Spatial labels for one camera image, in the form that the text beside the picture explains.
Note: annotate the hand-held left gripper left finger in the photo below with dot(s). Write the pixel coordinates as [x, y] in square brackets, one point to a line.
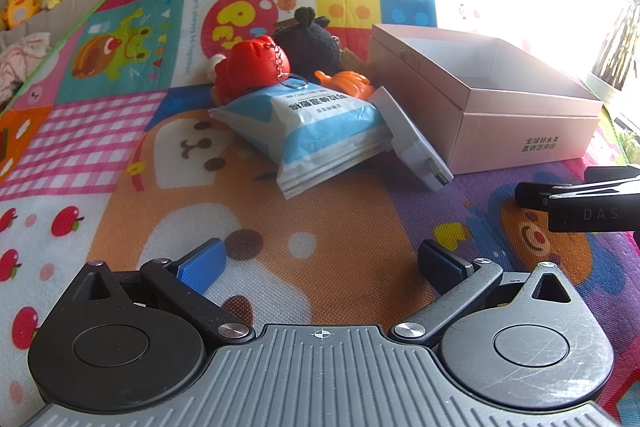
[202, 264]

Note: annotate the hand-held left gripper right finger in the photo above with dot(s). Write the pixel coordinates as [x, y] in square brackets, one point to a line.
[441, 263]

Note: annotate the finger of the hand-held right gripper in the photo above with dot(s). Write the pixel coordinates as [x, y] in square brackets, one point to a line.
[532, 194]
[612, 174]

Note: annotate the pink cardboard box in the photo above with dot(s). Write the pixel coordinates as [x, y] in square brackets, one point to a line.
[525, 132]

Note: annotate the grey white power bank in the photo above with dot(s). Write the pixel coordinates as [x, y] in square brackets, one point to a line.
[415, 147]

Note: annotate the blue white wipes packet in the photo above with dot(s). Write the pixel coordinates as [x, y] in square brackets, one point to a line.
[320, 127]

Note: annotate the orange pumpkin toy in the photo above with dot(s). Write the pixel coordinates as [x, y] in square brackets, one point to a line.
[350, 84]

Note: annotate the white toy bottle red cap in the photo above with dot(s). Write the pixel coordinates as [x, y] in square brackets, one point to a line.
[215, 64]

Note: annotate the black plush toy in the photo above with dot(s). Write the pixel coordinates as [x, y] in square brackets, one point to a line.
[310, 44]

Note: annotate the colourful cartoon play mat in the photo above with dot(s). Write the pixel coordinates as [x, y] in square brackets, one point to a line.
[125, 207]

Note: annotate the potted palm plant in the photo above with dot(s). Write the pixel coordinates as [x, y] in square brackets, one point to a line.
[620, 47]

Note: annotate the pink crumpled cloth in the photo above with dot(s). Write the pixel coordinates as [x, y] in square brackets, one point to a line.
[20, 57]

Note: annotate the yellow duck plush toy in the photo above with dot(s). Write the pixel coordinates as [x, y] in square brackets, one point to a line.
[22, 4]

